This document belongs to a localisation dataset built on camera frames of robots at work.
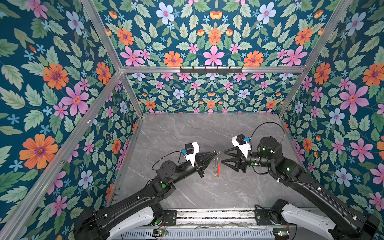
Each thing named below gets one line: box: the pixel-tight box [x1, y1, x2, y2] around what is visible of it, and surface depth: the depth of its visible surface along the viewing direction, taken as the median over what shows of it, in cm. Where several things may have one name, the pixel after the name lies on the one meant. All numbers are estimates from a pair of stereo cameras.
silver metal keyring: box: [213, 151, 221, 179], surface depth 61 cm
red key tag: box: [217, 163, 221, 177], surface depth 62 cm
